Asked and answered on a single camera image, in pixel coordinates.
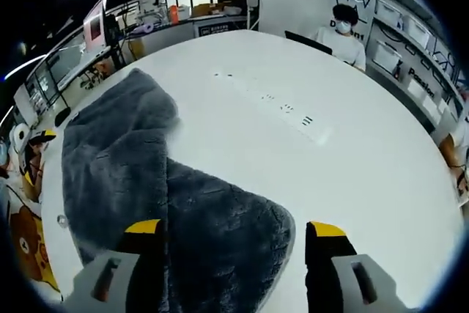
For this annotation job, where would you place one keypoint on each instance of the orange box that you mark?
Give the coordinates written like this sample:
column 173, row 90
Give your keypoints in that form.
column 173, row 14

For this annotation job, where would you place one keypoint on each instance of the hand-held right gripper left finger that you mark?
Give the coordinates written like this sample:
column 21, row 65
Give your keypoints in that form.
column 146, row 254

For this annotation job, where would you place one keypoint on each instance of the metal storage shelf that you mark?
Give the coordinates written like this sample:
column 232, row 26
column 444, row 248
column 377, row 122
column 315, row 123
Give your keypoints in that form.
column 421, row 56

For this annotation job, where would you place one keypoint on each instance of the black stand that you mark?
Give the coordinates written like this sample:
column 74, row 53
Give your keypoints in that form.
column 63, row 117

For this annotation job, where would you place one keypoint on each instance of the cardboard box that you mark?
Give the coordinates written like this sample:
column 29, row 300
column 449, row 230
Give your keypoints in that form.
column 202, row 9

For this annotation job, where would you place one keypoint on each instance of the black laptop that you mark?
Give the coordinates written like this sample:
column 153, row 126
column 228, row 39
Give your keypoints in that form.
column 308, row 43

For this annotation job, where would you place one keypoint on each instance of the table socket panel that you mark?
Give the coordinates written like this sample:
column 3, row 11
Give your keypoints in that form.
column 293, row 115

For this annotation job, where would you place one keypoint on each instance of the person's left hand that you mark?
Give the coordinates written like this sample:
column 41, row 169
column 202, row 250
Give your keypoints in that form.
column 36, row 157

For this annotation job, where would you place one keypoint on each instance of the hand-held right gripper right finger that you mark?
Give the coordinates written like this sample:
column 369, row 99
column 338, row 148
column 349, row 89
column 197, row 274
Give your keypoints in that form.
column 326, row 258

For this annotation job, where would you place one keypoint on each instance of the white storage shelf with boxes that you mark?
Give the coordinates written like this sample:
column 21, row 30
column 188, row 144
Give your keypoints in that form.
column 386, row 52

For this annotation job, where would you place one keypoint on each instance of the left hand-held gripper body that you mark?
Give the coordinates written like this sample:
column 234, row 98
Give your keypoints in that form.
column 19, row 140

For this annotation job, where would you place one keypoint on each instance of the dark grey towel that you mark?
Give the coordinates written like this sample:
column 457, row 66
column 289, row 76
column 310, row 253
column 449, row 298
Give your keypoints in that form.
column 121, row 166

